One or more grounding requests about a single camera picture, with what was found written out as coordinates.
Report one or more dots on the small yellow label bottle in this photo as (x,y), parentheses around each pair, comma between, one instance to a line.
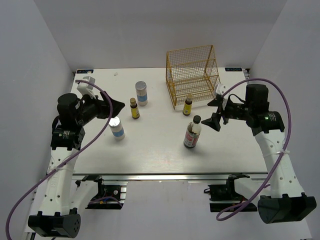
(188,105)
(134,108)

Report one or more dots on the left small yellow label bottle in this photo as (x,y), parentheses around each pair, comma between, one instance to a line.
(134,108)

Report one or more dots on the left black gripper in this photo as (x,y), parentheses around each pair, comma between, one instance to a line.
(103,107)

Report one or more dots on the right small yellow label bottle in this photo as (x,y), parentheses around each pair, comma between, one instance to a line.
(188,105)

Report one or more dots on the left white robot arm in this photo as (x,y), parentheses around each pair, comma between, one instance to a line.
(59,213)

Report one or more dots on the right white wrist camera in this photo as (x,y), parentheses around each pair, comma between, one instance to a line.
(221,95)

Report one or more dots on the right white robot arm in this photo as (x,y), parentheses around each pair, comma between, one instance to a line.
(280,198)

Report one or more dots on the blue table sticker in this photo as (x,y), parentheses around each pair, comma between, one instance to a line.
(233,69)
(84,71)

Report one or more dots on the right blue table sticker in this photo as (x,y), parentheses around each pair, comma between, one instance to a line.
(233,69)

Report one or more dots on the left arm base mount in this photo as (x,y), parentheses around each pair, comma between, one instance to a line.
(108,197)

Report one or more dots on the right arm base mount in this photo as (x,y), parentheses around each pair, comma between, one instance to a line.
(222,196)

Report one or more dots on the left blue table sticker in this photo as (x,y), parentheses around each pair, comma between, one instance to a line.
(84,71)

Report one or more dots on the dark sauce bottle red label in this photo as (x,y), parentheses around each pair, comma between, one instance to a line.
(193,132)

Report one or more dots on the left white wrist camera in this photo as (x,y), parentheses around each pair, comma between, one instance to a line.
(86,89)

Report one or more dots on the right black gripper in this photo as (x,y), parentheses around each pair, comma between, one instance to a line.
(213,122)

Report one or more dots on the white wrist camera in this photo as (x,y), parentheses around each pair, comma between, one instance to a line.
(86,89)
(221,95)

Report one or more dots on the yellow wire basket rack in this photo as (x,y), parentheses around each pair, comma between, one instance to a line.
(192,71)

